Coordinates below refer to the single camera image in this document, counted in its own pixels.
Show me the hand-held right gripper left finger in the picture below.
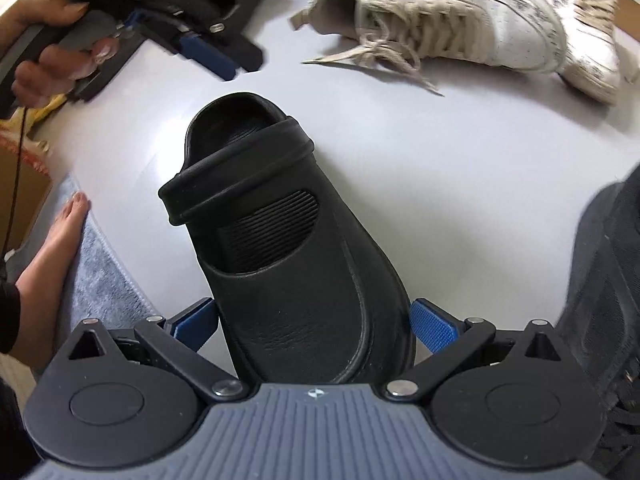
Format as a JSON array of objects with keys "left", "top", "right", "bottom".
[{"left": 65, "top": 297, "right": 246, "bottom": 402}]

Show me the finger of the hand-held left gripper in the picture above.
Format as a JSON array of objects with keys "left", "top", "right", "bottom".
[
  {"left": 200, "top": 25, "right": 264, "bottom": 72},
  {"left": 127, "top": 10, "right": 236, "bottom": 81}
]

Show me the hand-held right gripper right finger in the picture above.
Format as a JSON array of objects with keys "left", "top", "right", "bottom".
[{"left": 386, "top": 298, "right": 576, "bottom": 401}]

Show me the black mesh lace-up sneaker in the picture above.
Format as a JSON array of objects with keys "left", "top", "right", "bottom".
[{"left": 555, "top": 164, "right": 640, "bottom": 478}]

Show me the white printed lace-up sneaker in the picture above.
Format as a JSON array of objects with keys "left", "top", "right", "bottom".
[
  {"left": 550, "top": 0, "right": 625, "bottom": 107},
  {"left": 291, "top": 0, "right": 567, "bottom": 95}
]

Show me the person's left hand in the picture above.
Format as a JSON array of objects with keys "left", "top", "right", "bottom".
[{"left": 0, "top": 0, "right": 120, "bottom": 109}]

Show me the grey floor mat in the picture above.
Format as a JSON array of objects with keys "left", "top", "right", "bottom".
[{"left": 47, "top": 172, "right": 157, "bottom": 323}]

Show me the yellow plastic bag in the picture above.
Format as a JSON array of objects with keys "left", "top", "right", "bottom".
[{"left": 22, "top": 92, "right": 68, "bottom": 128}]

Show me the person's bare foot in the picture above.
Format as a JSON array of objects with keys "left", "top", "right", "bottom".
[{"left": 15, "top": 192, "right": 92, "bottom": 321}]

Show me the red patterned bag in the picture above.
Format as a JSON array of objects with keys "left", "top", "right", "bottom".
[{"left": 0, "top": 125, "right": 53, "bottom": 181}]

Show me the plain brown cardboard box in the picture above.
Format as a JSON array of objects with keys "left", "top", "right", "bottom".
[{"left": 0, "top": 145, "right": 53, "bottom": 256}]

